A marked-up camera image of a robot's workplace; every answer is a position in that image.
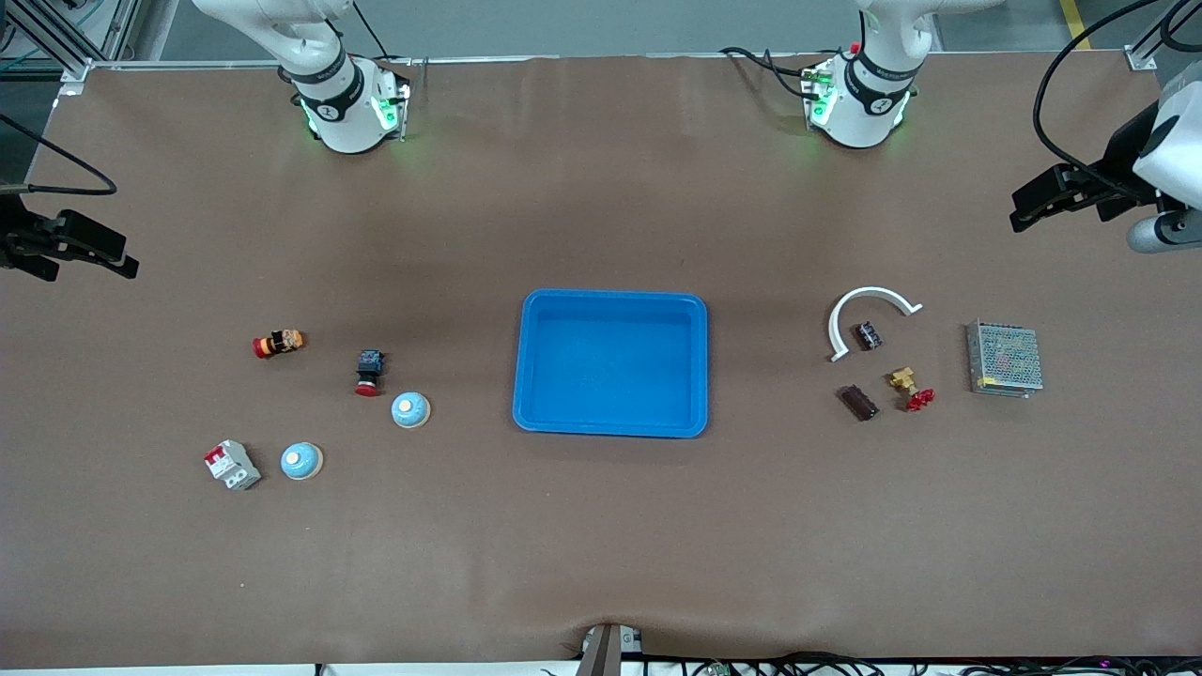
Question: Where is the blue plastic tray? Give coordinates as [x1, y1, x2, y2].
[512, 288, 710, 439]

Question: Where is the black base cable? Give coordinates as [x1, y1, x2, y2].
[352, 0, 414, 67]
[721, 45, 818, 100]

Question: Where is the white red circuit breaker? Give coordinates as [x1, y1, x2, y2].
[204, 439, 263, 492]

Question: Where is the aluminium frame profile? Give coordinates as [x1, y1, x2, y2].
[1127, 0, 1202, 71]
[0, 0, 95, 85]

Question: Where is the white curved pipe clamp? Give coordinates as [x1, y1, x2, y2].
[827, 286, 924, 363]

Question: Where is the brass valve red handle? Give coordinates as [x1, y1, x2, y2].
[887, 366, 936, 413]

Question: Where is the metal mesh power supply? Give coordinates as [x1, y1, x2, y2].
[965, 320, 1044, 399]

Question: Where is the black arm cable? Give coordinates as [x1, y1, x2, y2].
[0, 113, 118, 196]
[1033, 0, 1202, 203]

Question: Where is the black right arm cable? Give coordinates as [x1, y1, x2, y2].
[0, 113, 118, 196]

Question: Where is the brown table mat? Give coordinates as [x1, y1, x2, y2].
[0, 52, 1202, 669]

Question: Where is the grey brown camera mount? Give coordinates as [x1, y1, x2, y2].
[575, 622, 647, 676]

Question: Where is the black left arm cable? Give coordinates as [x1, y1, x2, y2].
[1033, 0, 1202, 203]

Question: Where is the orange red emergency button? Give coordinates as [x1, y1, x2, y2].
[252, 329, 307, 361]

